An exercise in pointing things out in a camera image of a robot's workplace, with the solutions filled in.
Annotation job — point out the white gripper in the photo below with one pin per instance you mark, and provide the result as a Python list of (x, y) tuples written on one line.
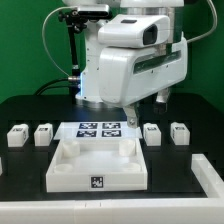
[(129, 75)]

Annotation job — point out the white square tabletop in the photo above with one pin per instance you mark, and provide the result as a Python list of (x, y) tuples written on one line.
[(97, 165)]

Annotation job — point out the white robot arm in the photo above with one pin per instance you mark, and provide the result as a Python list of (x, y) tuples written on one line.
[(90, 75)]

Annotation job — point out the white marker tag sheet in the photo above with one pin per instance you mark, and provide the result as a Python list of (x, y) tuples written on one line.
[(97, 130)]

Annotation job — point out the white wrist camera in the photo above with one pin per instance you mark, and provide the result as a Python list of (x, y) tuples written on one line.
[(135, 31)]

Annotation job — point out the black camera on stand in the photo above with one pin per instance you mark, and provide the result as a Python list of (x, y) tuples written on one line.
[(94, 11)]

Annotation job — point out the white L-shaped obstacle wall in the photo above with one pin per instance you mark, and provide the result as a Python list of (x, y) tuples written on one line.
[(207, 210)]

